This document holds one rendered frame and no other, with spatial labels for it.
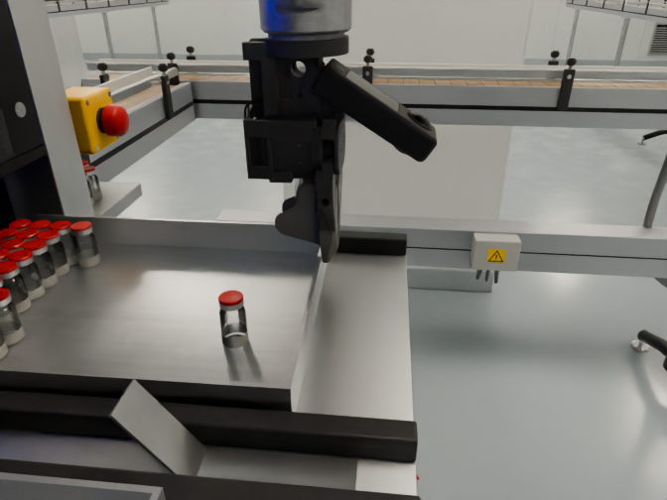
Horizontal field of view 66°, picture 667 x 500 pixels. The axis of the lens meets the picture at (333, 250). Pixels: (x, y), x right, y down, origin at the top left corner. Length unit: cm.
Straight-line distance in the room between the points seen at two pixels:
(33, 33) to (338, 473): 53
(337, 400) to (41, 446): 20
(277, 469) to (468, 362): 154
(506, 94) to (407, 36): 65
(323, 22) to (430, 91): 89
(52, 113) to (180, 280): 24
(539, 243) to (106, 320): 121
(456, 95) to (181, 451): 110
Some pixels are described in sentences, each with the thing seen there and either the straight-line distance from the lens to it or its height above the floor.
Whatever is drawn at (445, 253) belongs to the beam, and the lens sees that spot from 148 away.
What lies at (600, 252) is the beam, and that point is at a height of 50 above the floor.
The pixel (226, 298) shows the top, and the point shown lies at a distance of 43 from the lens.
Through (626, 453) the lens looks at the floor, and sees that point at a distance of 173.
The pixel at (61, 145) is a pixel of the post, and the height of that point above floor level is 99.
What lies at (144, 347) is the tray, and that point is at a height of 88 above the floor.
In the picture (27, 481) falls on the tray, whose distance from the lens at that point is 35.
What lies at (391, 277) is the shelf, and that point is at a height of 88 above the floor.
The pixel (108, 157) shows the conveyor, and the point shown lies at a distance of 100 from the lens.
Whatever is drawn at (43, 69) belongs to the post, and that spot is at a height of 107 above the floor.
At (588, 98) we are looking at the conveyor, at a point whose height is 91.
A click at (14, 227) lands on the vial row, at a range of 64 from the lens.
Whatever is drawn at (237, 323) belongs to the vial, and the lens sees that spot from 43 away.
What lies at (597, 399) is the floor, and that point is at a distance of 186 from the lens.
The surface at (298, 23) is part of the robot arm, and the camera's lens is 43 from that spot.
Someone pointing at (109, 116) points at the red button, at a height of 100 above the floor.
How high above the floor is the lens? 116
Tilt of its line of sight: 28 degrees down
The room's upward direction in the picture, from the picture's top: straight up
